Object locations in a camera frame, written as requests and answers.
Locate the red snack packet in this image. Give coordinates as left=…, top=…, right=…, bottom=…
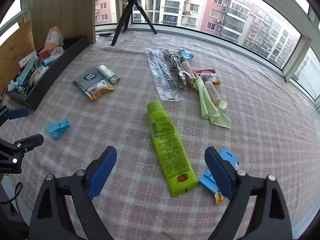
left=193, top=69, right=222, bottom=85

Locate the cotton swab bundle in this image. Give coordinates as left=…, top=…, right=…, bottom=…
left=11, top=84, right=30, bottom=97

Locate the clear-wrapped black comb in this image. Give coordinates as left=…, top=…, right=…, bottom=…
left=145, top=47, right=181, bottom=102

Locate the black tripod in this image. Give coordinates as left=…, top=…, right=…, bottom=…
left=111, top=0, right=157, bottom=47

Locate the blue plastic clip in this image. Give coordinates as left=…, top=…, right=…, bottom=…
left=45, top=120, right=71, bottom=140

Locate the white blue-capped tube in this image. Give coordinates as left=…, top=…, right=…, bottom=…
left=40, top=55, right=59, bottom=67

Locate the blue packet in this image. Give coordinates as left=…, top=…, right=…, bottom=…
left=199, top=148, right=239, bottom=204

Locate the wooden slat panel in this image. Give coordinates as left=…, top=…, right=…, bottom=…
left=0, top=15, right=35, bottom=90

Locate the green tube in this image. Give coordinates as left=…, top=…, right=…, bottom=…
left=146, top=100, right=200, bottom=198

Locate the grey sachet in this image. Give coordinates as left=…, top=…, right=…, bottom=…
left=74, top=66, right=107, bottom=92

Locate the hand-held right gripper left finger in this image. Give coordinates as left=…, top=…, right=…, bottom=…
left=29, top=146, right=118, bottom=240

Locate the beige cosmetic tube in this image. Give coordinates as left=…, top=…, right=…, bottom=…
left=202, top=76, right=222, bottom=105

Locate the black tray container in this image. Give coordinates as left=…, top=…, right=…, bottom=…
left=5, top=35, right=89, bottom=111

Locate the small blue bottle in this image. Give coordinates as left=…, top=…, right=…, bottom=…
left=178, top=47, right=194, bottom=60

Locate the white round gadget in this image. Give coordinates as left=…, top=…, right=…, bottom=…
left=30, top=66, right=49, bottom=84

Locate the silver metal tool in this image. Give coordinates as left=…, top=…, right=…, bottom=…
left=169, top=53, right=187, bottom=89

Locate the wooden board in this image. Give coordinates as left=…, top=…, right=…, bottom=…
left=30, top=0, right=98, bottom=50

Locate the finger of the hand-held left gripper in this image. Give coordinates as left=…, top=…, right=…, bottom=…
left=0, top=134, right=44, bottom=165
left=0, top=105, right=30, bottom=127

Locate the orange-edged clear sachet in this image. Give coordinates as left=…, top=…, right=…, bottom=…
left=85, top=79, right=115, bottom=100

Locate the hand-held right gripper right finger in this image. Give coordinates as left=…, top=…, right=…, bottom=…
left=204, top=147, right=293, bottom=240

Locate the red white packet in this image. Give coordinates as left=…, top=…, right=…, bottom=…
left=47, top=44, right=63, bottom=55

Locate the orange carton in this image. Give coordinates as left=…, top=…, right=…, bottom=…
left=44, top=26, right=64, bottom=52

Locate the pink plaid cloth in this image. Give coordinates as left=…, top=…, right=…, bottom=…
left=0, top=31, right=320, bottom=240

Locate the black cable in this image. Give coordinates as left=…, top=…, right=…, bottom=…
left=11, top=182, right=23, bottom=207

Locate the white patterned lighter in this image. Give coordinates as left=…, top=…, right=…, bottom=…
left=97, top=65, right=121, bottom=84

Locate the green cleaning cloth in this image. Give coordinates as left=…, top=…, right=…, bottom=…
left=192, top=78, right=232, bottom=130

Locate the light blue long case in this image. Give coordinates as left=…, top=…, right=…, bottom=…
left=16, top=55, right=38, bottom=84

